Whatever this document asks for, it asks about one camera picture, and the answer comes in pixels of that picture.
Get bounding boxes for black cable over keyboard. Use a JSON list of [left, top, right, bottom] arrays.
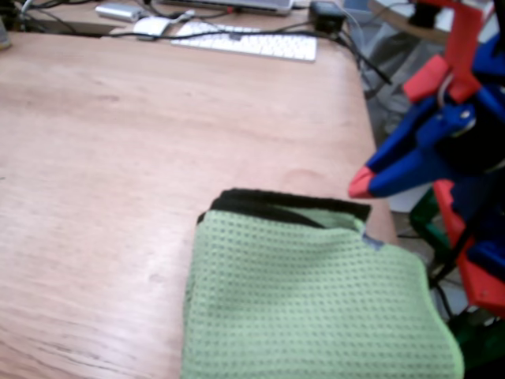
[[103, 21, 316, 40]]

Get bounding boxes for black cable bundle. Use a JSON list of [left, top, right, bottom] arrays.
[[15, 0, 99, 36]]

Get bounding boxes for silver external drive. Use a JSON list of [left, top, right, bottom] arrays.
[[95, 2, 146, 23]]

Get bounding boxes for white keyboard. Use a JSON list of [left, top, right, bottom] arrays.
[[170, 21, 318, 63]]

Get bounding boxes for black power adapter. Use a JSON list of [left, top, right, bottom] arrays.
[[309, 1, 347, 35]]

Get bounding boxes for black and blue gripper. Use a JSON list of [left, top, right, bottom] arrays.
[[348, 90, 505, 198]]

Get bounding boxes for white sheet on floor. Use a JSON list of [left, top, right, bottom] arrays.
[[388, 183, 433, 214]]

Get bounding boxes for white computer mouse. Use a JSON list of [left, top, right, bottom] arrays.
[[133, 16, 171, 40]]

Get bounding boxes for black adapter cable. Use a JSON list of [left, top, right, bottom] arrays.
[[335, 29, 394, 96]]

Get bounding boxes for person leg grey trousers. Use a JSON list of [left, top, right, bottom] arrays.
[[362, 23, 415, 131]]

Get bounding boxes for green waffle cloth black trim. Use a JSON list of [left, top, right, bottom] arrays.
[[180, 188, 466, 379]]

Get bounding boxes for white cable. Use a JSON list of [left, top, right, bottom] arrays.
[[168, 9, 196, 25]]

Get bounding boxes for grey object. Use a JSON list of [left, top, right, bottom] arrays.
[[0, 19, 13, 51]]

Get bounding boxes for round white table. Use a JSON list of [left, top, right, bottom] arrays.
[[368, 0, 494, 43]]

